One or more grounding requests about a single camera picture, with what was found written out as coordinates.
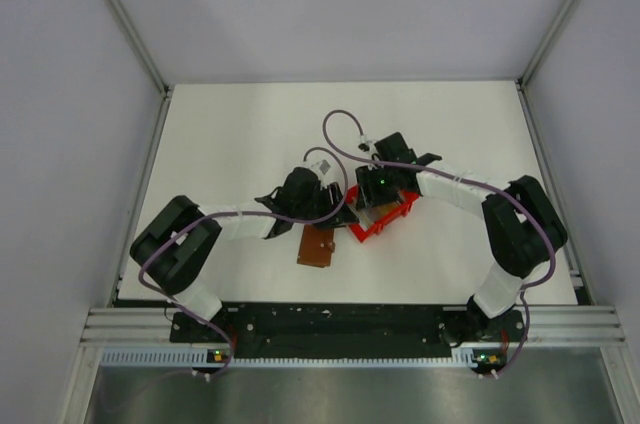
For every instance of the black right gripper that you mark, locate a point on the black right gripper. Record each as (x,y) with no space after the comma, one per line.
(369,196)

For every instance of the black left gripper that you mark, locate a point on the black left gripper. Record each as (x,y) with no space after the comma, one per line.
(336,196)

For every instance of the red plastic bin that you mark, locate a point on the red plastic bin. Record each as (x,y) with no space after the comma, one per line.
(405,199)

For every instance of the brown leather card holder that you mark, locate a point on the brown leather card holder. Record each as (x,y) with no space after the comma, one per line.
(316,247)

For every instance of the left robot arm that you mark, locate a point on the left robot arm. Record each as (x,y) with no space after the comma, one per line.
(175,245)

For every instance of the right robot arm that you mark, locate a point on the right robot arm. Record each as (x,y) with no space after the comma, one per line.
(522,225)

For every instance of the stack of credit cards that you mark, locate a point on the stack of credit cards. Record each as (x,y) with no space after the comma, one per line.
(369,216)

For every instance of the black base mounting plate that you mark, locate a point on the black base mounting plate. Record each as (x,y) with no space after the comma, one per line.
(352,331)

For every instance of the steel sheet panel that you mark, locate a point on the steel sheet panel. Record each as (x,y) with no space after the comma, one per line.
(544,386)

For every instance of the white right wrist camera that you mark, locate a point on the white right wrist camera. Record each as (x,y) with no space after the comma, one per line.
(367,145)

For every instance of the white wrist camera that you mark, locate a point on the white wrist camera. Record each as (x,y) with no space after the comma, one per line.
(320,168)
(367,145)

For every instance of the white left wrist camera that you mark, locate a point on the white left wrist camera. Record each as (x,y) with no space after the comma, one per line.
(320,168)

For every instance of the aluminium frame rail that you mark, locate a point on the aluminium frame rail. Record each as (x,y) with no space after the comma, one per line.
(135,42)

